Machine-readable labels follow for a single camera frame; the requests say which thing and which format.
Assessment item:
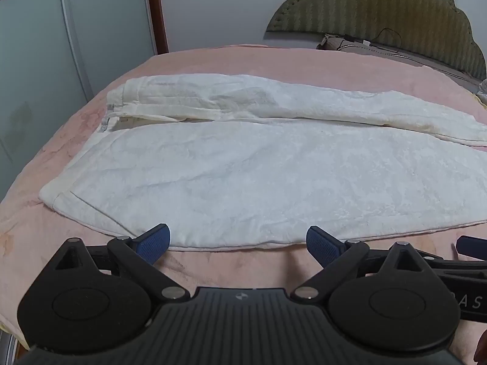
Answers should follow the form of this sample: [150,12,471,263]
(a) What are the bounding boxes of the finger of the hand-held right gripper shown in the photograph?
[455,235,487,255]
[423,256,487,279]

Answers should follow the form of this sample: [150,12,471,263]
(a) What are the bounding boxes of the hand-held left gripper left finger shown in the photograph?
[56,224,191,305]

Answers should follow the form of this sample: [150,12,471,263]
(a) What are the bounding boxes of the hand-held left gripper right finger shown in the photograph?
[291,225,430,300]

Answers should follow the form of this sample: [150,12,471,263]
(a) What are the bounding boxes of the white pants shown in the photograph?
[39,74,487,252]

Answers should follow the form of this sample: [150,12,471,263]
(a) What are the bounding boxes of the pink blanket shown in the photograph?
[0,43,487,350]

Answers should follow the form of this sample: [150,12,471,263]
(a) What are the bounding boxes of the brown pillow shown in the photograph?
[317,33,487,84]

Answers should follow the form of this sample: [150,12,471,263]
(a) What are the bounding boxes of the flower print wardrobe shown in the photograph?
[0,0,157,198]

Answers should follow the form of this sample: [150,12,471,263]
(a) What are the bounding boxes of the olive padded headboard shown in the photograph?
[265,0,487,81]

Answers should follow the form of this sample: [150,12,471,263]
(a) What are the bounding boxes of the black cable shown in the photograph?
[371,28,405,53]

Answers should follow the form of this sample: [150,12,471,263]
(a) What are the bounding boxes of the brown wooden door frame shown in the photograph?
[145,0,170,55]

